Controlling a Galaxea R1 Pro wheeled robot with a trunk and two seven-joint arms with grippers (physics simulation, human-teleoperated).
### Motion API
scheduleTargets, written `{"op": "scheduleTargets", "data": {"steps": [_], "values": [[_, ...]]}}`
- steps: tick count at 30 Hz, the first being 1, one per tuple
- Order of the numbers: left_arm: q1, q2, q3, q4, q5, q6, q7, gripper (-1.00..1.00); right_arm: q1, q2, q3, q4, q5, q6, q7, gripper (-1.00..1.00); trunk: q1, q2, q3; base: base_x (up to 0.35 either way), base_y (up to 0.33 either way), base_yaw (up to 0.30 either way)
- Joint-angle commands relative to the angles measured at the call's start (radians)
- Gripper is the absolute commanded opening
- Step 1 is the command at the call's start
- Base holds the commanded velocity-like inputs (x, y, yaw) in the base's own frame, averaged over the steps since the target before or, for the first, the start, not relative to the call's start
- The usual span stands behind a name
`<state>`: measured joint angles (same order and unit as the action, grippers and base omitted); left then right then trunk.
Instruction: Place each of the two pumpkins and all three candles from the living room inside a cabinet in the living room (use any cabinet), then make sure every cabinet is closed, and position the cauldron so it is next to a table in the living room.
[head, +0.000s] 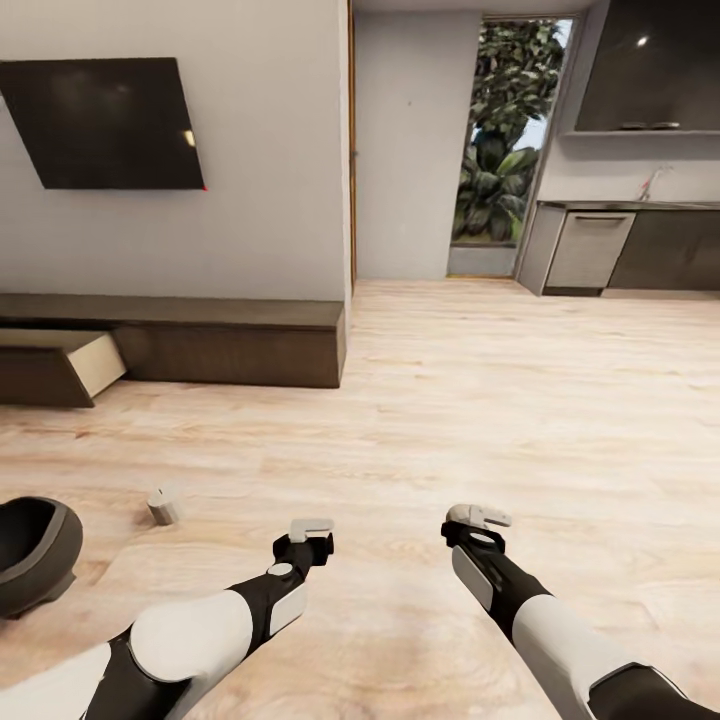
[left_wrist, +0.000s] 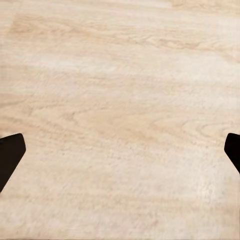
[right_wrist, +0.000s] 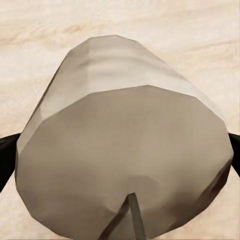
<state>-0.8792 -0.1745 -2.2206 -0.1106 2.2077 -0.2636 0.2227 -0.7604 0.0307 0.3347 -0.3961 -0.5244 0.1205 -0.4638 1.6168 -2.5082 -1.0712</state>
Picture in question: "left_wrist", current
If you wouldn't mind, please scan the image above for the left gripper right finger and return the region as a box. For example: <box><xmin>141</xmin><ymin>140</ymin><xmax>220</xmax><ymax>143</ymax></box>
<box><xmin>224</xmin><ymin>133</ymin><xmax>240</xmax><ymax>173</ymax></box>

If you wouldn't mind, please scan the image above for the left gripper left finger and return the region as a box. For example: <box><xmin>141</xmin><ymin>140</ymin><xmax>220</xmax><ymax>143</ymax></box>
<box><xmin>0</xmin><ymin>133</ymin><xmax>26</xmax><ymax>193</ymax></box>

